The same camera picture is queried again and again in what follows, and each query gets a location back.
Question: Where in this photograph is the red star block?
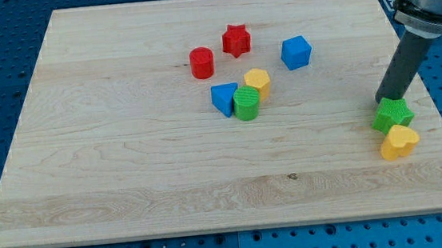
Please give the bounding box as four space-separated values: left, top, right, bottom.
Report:
222 24 251 58

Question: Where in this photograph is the light wooden board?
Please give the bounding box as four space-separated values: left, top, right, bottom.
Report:
0 0 442 248

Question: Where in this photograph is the blue triangle block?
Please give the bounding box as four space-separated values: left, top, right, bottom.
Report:
210 82 238 118

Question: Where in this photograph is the green star block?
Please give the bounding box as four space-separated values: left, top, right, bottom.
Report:
371 98 415 134

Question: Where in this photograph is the red cylinder block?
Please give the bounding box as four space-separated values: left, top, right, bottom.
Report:
189 47 215 79

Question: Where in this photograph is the yellow hexagon block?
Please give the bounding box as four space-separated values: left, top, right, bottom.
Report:
243 68 271 101

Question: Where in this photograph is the blue cube block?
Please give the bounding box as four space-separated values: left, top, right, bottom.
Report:
281 35 312 70

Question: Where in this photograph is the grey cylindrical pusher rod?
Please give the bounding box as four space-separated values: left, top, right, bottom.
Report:
375 30 439 103

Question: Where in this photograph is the green cylinder block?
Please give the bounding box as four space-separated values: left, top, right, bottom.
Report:
233 86 260 121

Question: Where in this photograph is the yellow heart block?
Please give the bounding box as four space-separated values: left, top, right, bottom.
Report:
380 125 420 161

